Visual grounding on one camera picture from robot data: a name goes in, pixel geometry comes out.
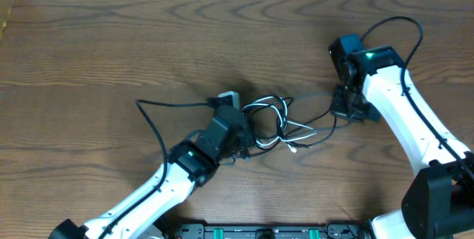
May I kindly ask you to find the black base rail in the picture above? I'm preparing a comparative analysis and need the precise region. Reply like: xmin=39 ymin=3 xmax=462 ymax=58
xmin=154 ymin=221 xmax=375 ymax=239

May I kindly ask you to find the right camera cable black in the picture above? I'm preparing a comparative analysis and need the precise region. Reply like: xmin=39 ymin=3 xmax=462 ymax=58
xmin=361 ymin=16 xmax=473 ymax=178

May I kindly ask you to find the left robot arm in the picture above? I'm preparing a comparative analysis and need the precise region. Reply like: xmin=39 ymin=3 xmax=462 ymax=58
xmin=49 ymin=105 xmax=254 ymax=239

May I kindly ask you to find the camera cable black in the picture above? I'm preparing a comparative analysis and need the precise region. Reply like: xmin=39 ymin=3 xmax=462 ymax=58
xmin=86 ymin=99 xmax=216 ymax=239
xmin=361 ymin=16 xmax=473 ymax=178

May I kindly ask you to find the left camera cable black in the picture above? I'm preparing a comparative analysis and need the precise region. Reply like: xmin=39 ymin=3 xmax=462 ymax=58
xmin=86 ymin=99 xmax=216 ymax=239

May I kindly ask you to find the white usb cable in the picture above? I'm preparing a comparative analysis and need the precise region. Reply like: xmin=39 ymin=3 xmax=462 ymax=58
xmin=242 ymin=95 xmax=318 ymax=154

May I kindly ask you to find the black usb cable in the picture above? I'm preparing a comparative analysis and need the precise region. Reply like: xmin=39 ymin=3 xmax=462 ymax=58
xmin=242 ymin=95 xmax=296 ymax=149

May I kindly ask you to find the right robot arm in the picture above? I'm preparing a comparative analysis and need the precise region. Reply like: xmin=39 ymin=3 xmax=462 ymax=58
xmin=329 ymin=34 xmax=473 ymax=238

